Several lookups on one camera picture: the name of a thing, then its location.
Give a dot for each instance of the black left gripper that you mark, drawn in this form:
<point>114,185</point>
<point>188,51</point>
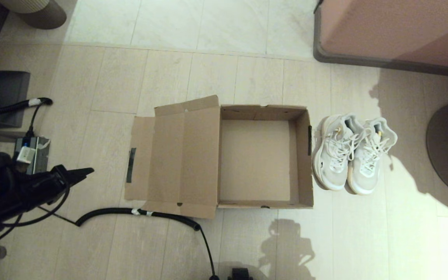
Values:
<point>33,190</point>

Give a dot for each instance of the brown cardboard shoe box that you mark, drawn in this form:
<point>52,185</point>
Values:
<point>177,163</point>

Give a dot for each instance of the white sneaker with black logo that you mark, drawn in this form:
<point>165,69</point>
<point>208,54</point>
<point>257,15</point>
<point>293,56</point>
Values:
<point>331,175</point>

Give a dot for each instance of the white lace-up sneaker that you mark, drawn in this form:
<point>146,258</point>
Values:
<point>364,181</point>

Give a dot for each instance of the grey and black robot base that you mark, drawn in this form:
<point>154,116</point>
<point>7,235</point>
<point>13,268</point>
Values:
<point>240,274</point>

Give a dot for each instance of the dark grey box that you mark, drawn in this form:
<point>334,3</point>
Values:
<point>2,93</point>

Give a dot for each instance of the grey metal power inverter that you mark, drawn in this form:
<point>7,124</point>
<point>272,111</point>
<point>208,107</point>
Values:
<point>42,159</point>

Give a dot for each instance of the beige round ribbed stool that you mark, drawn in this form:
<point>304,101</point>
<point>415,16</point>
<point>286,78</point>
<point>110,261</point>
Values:
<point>33,11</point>

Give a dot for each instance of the pink sofa with grey base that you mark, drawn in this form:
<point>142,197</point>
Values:
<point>395,27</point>

